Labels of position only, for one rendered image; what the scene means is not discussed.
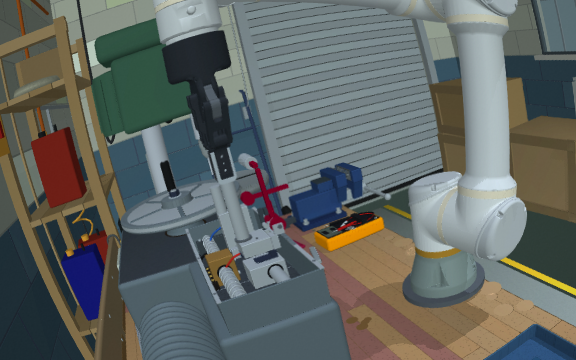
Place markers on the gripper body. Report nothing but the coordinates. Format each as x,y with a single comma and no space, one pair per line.
195,57

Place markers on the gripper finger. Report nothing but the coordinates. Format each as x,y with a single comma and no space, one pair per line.
215,125

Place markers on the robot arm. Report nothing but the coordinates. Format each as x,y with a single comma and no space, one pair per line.
483,100

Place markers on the grey handwheel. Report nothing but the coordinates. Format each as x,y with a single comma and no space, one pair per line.
168,210

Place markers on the white clamp collar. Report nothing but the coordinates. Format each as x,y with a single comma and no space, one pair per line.
264,267
260,244

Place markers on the brass nut with finger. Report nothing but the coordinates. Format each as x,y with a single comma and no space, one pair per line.
218,265

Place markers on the grey actuator body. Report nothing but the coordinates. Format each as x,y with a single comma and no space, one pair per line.
268,320

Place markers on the blue tray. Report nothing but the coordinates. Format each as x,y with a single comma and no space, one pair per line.
543,347

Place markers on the green pillar drill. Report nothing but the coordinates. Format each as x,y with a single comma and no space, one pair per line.
143,90

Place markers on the red lever with white knob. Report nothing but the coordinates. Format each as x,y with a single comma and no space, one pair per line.
263,192

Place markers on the blue bench vise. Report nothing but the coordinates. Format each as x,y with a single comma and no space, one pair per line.
318,200

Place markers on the grey roller shutter door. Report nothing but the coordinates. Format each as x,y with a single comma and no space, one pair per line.
338,90

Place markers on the wooden shelf unit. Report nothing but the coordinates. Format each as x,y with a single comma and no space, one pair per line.
98,200

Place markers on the grey threaded lead screw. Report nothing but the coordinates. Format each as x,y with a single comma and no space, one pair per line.
233,286

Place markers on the grey disc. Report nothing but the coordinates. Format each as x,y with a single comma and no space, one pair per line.
35,86

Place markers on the small red canister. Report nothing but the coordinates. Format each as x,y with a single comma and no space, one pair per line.
97,242

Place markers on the yellow multimeter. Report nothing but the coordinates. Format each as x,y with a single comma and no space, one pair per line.
348,231

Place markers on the blue canister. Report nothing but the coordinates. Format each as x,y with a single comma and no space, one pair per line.
85,280

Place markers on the brown wooden board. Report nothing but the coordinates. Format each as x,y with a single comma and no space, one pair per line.
110,310

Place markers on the tall brown cardboard box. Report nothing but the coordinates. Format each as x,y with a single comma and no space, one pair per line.
448,115

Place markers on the wide brown cardboard box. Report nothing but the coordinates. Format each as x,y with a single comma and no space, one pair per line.
553,170

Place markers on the dark framed window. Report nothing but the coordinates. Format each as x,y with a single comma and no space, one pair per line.
568,25

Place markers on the white upright post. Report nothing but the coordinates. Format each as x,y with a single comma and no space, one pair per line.
235,210

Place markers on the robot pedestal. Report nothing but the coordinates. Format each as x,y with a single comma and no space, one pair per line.
440,280

